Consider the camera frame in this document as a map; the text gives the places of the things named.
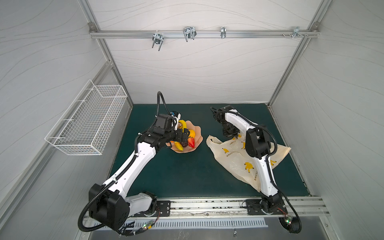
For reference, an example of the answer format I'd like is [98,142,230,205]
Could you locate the small yellow toy banana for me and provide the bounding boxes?
[174,142,184,151]

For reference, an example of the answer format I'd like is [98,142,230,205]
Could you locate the red toy strawberry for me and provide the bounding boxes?
[188,137,195,148]

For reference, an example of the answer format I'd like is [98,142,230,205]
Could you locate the cream banana-print plastic bag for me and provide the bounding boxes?
[206,135,291,197]

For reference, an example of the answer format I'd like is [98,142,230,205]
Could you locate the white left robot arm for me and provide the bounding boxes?
[78,112,189,232]

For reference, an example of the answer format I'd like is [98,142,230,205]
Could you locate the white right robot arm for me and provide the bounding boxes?
[211,106,284,215]

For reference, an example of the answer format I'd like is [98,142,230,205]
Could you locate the long yellow toy banana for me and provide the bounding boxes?
[178,120,187,130]

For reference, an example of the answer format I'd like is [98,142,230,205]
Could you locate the pink scalloped plastic bowl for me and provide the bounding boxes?
[166,121,203,154]

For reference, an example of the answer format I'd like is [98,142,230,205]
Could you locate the metal clamp hook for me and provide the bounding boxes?
[221,27,227,39]

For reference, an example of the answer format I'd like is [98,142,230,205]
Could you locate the white vented floor strip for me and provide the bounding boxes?
[91,217,269,231]

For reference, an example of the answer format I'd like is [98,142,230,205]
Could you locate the metal U-bolt hook left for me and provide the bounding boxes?
[152,33,164,51]

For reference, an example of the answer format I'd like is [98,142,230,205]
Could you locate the metal u-bolt hook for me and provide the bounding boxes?
[183,27,197,42]
[152,33,164,51]

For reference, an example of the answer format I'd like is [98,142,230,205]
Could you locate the metal U-bolt hook middle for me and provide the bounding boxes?
[183,27,197,42]

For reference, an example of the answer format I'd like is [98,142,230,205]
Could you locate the aluminium top crossbar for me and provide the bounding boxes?
[90,29,321,39]

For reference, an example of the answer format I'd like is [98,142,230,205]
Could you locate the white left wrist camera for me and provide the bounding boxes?
[170,111,181,131]

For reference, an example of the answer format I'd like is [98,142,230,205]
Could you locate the black corrugated left cable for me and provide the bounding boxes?
[77,91,173,233]

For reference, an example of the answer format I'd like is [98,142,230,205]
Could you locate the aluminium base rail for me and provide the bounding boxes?
[83,196,331,220]

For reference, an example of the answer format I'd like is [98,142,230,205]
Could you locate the white wire basket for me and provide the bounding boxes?
[45,80,127,156]

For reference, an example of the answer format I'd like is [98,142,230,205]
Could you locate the metal bracket hook right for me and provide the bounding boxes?
[282,27,309,39]

